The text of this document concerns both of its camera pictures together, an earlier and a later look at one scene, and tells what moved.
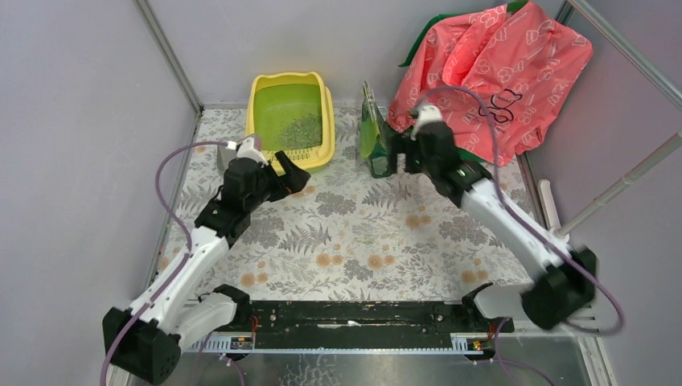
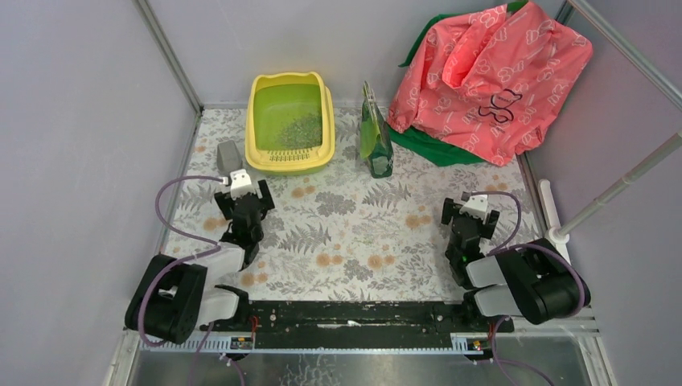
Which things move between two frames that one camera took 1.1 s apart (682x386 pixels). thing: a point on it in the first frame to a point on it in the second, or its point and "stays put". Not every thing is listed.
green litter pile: (304, 133) stays put
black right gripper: (407, 150) to (470, 219)
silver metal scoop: (225, 153) stays put
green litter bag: (376, 139) stays put
